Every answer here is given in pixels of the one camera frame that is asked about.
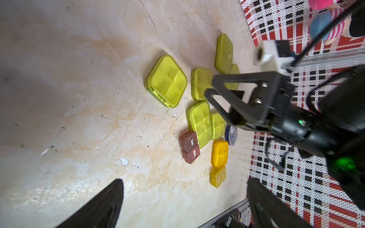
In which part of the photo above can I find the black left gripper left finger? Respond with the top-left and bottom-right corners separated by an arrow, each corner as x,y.
58,179 -> 124,228

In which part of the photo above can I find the round blue pillbox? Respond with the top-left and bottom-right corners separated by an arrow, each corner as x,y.
224,125 -> 238,146

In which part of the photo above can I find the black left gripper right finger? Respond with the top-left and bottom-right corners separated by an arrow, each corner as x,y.
247,178 -> 312,228

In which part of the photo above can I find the green pillbox with cross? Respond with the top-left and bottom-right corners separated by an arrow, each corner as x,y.
191,67 -> 213,101

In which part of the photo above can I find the small brown pillbox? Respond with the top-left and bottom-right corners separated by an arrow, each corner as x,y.
179,131 -> 201,164

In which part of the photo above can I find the pink dressed hanging doll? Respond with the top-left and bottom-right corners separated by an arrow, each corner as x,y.
308,0 -> 341,10

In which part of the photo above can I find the green pillbox white tray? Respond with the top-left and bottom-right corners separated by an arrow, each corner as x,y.
224,64 -> 240,91

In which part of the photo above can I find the blue dressed hanging doll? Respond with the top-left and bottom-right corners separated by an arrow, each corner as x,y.
309,8 -> 365,42

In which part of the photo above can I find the white square pillbox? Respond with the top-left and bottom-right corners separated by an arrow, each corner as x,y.
212,112 -> 226,140

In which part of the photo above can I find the small yellow transparent pillbox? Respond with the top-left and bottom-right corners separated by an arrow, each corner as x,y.
209,166 -> 226,188

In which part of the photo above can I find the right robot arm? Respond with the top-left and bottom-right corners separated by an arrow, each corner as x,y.
204,65 -> 365,210

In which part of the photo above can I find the green pillbox front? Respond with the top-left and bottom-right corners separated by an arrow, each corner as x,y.
144,55 -> 188,108

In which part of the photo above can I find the metal base rail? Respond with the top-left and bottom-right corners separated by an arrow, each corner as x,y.
199,198 -> 250,228

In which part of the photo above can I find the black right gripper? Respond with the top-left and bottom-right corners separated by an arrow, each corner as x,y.
204,71 -> 342,157

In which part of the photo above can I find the black corrugated right cable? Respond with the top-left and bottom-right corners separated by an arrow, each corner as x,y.
293,0 -> 365,67

